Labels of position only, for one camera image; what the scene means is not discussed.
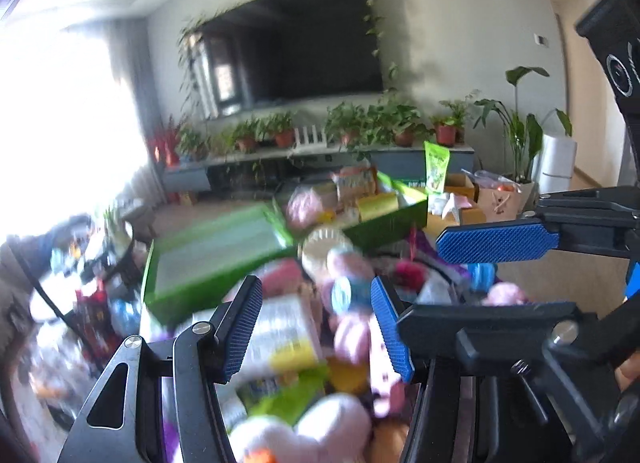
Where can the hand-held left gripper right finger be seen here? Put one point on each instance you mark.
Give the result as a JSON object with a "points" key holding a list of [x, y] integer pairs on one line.
{"points": [[392, 333]]}

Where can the colourful printed box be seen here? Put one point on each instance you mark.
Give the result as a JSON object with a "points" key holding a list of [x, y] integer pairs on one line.
{"points": [[355, 183]]}

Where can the blue plush item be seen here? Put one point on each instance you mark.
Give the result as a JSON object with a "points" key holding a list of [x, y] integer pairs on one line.
{"points": [[481, 275]]}

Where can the pink plush toy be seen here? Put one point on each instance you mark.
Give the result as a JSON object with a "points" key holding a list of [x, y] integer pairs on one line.
{"points": [[505, 294]]}

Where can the yellow packet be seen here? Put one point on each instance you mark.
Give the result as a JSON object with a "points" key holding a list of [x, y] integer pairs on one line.
{"points": [[377, 207]]}

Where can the person's right hand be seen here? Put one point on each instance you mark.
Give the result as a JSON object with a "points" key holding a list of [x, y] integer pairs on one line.
{"points": [[631, 368]]}

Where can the white printed packet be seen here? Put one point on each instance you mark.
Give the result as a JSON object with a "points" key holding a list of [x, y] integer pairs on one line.
{"points": [[285, 338]]}

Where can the white fluted round dish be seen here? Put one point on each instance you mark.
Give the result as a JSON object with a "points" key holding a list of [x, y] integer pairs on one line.
{"points": [[325, 248]]}

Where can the red decoration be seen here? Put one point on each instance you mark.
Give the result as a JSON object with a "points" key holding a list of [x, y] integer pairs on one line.
{"points": [[162, 145]]}

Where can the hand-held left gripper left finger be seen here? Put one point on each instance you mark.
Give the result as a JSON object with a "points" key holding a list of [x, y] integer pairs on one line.
{"points": [[242, 328]]}

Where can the black television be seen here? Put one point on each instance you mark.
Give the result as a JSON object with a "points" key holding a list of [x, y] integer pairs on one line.
{"points": [[300, 43]]}

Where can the brown printed paper bag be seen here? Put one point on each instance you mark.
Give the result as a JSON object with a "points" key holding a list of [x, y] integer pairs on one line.
{"points": [[500, 203]]}

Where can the cluttered side table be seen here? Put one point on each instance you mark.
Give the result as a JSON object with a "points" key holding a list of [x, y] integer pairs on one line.
{"points": [[75, 303]]}

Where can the white tissue pack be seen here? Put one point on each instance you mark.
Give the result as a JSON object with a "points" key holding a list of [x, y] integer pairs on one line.
{"points": [[446, 205]]}

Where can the white picket fence holder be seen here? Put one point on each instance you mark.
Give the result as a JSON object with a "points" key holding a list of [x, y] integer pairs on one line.
{"points": [[310, 137]]}

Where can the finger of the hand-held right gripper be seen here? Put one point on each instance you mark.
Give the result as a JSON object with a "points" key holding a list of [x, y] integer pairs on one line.
{"points": [[495, 243], [475, 328]]}

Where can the pink white plush doll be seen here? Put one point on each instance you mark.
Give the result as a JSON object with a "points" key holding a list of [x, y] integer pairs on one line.
{"points": [[365, 353]]}

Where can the green snack bag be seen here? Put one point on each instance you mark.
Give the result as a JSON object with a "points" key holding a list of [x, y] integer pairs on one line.
{"points": [[436, 168]]}

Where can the white plush toy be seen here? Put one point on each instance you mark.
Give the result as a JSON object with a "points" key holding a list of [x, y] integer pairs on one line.
{"points": [[300, 433]]}

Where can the round pink plush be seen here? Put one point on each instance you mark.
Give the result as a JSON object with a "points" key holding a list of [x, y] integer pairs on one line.
{"points": [[307, 208]]}

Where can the row of potted plants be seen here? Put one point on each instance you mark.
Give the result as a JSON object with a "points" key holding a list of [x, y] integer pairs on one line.
{"points": [[350, 123]]}

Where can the white vacuum dock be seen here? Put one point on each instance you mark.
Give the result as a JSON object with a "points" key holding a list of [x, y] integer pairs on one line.
{"points": [[557, 158]]}

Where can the large leafy floor plant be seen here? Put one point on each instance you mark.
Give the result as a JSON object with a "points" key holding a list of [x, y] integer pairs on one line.
{"points": [[520, 143]]}

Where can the round blue label can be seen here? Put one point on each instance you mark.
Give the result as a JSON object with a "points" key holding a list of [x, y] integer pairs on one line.
{"points": [[350, 294]]}

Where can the grey television cabinet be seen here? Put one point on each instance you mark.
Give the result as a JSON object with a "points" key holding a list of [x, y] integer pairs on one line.
{"points": [[400, 160]]}

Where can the wall switch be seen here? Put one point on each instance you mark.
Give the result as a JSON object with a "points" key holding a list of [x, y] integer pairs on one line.
{"points": [[541, 40]]}

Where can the brown cardboard box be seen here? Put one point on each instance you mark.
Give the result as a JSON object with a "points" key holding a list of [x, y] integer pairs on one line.
{"points": [[467, 217]]}

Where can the green open box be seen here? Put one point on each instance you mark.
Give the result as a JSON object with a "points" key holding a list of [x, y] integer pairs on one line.
{"points": [[210, 258]]}

